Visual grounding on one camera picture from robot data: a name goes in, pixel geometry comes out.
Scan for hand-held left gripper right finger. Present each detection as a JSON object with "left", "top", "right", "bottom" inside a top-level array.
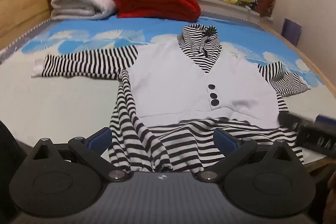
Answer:
[{"left": 197, "top": 128, "right": 303, "bottom": 183}]

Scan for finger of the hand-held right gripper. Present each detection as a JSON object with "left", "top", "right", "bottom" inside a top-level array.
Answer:
[{"left": 278, "top": 112, "right": 319, "bottom": 131}]

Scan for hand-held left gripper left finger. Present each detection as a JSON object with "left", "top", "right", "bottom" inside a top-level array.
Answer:
[{"left": 28, "top": 127, "right": 130, "bottom": 183}]

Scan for black white striped dress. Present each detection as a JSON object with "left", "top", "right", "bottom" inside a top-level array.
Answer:
[{"left": 31, "top": 25, "right": 311, "bottom": 173}]

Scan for blue white printed bed sheet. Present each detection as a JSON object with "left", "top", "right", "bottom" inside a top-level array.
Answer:
[{"left": 0, "top": 10, "right": 336, "bottom": 169}]

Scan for purple box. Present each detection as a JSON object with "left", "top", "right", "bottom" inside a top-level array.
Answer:
[{"left": 281, "top": 18, "right": 302, "bottom": 46}]

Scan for maroon plush toy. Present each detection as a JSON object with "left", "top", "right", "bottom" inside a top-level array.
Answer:
[{"left": 256, "top": 0, "right": 278, "bottom": 19}]

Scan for white windowsill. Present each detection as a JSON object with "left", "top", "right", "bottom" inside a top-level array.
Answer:
[{"left": 195, "top": 0, "right": 274, "bottom": 23}]

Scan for red knitted blanket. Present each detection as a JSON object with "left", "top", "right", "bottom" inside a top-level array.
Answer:
[{"left": 115, "top": 0, "right": 202, "bottom": 23}]

